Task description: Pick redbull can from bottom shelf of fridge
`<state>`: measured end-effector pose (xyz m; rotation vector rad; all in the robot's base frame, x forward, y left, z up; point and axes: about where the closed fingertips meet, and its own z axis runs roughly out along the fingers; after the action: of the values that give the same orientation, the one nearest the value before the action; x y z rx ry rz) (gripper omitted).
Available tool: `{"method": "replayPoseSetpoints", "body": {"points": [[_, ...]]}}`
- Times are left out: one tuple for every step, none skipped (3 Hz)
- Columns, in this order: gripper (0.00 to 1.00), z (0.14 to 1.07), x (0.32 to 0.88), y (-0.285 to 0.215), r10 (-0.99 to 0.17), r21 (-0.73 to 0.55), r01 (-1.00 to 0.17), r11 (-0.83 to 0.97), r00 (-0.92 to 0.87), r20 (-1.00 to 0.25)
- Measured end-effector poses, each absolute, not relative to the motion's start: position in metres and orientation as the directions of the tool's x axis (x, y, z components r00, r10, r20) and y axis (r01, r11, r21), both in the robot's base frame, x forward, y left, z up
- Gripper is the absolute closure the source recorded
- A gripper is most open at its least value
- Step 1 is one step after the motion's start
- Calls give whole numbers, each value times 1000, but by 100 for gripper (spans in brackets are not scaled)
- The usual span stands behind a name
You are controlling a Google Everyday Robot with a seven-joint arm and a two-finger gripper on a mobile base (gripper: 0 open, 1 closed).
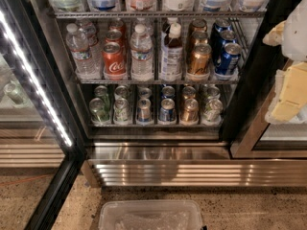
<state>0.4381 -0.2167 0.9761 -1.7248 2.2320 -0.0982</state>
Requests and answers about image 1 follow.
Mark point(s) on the clear plastic bin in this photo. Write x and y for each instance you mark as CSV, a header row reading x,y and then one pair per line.
x,y
160,214

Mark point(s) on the silver green can front right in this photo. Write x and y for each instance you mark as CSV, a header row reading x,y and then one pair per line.
x,y
212,110

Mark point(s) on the blue pepsi can middle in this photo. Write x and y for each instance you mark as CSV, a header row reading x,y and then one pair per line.
x,y
226,36

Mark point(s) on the white green can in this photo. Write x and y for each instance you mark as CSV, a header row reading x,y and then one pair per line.
x,y
121,91
121,110

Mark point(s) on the red coca cola can rear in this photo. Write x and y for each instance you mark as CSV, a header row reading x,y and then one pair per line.
x,y
117,24

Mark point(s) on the clear water bottle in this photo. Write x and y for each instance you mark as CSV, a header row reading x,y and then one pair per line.
x,y
146,22
142,54
78,45
89,29

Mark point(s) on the clear water bottle centre rear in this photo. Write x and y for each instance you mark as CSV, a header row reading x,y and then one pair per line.
x,y
146,22

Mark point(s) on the red coca cola can middle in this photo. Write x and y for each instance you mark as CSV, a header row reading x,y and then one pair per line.
x,y
114,36

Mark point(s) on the white led light strip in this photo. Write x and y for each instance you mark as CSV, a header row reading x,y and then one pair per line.
x,y
34,80

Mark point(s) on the upper wire shelf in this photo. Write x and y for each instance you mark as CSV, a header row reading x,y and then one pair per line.
x,y
152,14

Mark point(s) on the clear water bottle left front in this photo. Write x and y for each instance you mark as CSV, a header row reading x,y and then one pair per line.
x,y
78,45

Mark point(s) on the blue pepsi can front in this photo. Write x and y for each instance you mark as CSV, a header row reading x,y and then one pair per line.
x,y
228,59

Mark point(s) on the white green can rear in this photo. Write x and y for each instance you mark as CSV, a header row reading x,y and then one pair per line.
x,y
121,91

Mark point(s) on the white green can front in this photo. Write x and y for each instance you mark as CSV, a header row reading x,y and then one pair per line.
x,y
121,110

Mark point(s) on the blue pepsi can rear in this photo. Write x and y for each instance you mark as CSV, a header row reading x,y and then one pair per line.
x,y
220,25

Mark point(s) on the gold can middle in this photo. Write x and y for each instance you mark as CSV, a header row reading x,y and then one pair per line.
x,y
196,38

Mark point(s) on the blue silver redbull can rear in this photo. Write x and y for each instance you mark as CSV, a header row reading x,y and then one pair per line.
x,y
145,93

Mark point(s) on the silver green can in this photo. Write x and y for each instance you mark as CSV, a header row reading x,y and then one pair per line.
x,y
210,92
212,110

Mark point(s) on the brown tea bottle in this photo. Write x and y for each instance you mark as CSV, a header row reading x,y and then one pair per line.
x,y
172,53
167,25

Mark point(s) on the clear water bottle centre front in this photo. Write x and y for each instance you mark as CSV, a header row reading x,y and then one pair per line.
x,y
142,54

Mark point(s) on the silver green can rear right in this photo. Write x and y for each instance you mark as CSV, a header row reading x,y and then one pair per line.
x,y
210,92

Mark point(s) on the green can rear left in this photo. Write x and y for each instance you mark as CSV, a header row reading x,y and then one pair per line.
x,y
101,92

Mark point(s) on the brown tea bottle rear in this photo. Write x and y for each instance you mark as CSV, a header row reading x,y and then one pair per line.
x,y
167,25

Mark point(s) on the middle wire shelf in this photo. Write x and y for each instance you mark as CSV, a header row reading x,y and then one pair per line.
x,y
157,82

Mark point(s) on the green can front left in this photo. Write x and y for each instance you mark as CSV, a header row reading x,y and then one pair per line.
x,y
99,110

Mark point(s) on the gold can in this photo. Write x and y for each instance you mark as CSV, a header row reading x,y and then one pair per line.
x,y
197,25
196,38
188,92
190,110

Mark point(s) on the wire shelf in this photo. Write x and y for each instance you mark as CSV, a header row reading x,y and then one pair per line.
x,y
152,14
157,82

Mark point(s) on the blue silver redbull can front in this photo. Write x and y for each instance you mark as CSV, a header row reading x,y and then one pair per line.
x,y
144,113

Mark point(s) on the gold can front middle shelf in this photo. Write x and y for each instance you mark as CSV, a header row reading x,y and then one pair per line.
x,y
199,59

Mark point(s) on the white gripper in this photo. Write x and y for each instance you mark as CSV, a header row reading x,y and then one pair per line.
x,y
296,35

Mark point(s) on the blue silver redbull can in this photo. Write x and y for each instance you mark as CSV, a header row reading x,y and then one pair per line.
x,y
145,93
144,113

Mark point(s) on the clear water bottle left rear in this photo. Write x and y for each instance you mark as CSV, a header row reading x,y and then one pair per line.
x,y
89,29

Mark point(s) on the gold can front bottom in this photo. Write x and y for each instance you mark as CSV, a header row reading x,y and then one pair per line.
x,y
190,110

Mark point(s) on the blue pepsi can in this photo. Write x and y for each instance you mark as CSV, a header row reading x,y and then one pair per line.
x,y
228,59
220,25
226,36

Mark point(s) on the brown tea bottle front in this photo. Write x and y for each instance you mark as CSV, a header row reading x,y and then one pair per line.
x,y
172,53

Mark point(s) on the red coca cola can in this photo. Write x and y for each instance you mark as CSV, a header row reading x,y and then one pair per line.
x,y
113,59
117,24
114,36

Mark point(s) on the gold can rear bottom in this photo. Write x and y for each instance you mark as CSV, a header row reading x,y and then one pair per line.
x,y
188,92

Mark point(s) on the red coca cola can front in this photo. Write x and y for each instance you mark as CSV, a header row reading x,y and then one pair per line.
x,y
113,59

